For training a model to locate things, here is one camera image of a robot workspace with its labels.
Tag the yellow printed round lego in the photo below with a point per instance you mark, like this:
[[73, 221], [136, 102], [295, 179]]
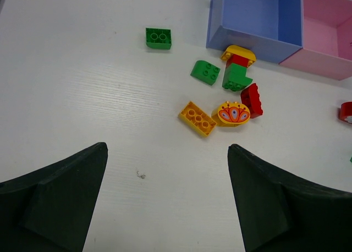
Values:
[[231, 114]]

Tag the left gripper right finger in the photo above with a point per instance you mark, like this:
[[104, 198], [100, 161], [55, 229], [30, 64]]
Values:
[[279, 211]]

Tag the large blue container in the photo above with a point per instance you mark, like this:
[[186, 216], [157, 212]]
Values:
[[272, 29]]

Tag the red lego brick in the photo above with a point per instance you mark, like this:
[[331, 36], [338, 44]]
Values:
[[250, 97]]

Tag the yellow flat lego brick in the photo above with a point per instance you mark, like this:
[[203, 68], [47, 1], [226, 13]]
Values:
[[195, 118]]

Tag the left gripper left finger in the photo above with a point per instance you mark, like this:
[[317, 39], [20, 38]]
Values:
[[50, 209]]

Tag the pink container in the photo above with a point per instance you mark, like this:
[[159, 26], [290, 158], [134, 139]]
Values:
[[326, 39]]

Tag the green curved lego brick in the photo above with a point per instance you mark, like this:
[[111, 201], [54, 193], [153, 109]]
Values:
[[205, 72]]

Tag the yellow red green lego stack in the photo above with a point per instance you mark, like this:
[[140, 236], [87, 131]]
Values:
[[237, 61]]

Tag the red round printed lego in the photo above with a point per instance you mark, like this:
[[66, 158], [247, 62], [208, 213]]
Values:
[[345, 113]]

